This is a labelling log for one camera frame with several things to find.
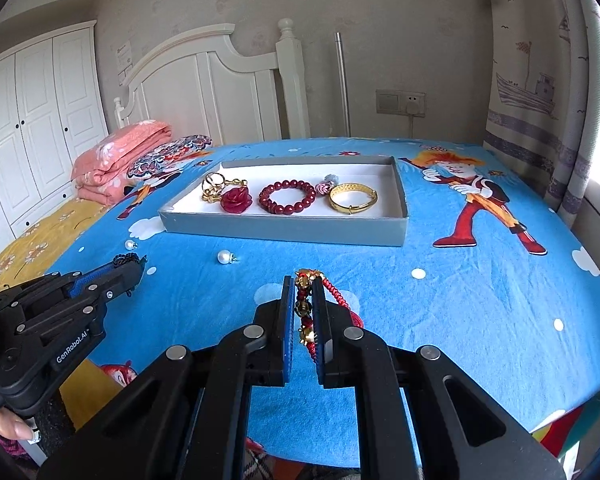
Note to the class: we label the gold bangle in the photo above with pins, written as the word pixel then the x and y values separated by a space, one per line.
pixel 352 188

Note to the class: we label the red rose brooch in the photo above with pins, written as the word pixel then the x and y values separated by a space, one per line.
pixel 236 199

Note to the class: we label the white wooden headboard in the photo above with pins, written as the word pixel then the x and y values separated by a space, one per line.
pixel 205 90

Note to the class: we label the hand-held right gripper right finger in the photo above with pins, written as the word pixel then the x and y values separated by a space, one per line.
pixel 317 325

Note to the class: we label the white pearl earring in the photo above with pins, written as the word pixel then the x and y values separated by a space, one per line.
pixel 224 257
pixel 130 245

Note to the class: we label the wall switch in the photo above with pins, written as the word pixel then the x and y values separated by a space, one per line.
pixel 390 101

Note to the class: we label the blue cartoon tablecloth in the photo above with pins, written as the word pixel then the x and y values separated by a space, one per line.
pixel 455 320

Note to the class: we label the ship print curtain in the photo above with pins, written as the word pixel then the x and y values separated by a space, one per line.
pixel 530 85

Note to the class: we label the grey cardboard tray box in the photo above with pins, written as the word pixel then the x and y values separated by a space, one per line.
pixel 280 230

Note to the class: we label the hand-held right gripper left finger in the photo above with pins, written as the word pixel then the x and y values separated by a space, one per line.
pixel 289 320

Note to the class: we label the pink folded quilt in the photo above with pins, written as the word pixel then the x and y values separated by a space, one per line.
pixel 115 155

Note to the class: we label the rainbow coloured cloth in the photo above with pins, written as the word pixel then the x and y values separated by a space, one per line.
pixel 565 430

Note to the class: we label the paper notice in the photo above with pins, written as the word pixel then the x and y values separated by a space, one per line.
pixel 124 60

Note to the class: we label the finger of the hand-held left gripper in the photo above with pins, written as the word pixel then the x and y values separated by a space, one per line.
pixel 125 280
pixel 92 280

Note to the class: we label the plaid cloth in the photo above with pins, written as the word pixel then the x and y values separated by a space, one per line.
pixel 257 465

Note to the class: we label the pink flower charm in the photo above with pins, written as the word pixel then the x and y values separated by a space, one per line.
pixel 322 188

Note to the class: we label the white wardrobe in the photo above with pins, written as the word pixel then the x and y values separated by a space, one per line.
pixel 35 135

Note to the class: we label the person's left hand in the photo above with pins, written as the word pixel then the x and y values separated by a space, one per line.
pixel 12 425

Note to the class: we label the metal pole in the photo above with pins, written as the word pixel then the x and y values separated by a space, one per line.
pixel 342 85

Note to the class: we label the patterned pillow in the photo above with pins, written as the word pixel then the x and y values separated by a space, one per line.
pixel 170 155

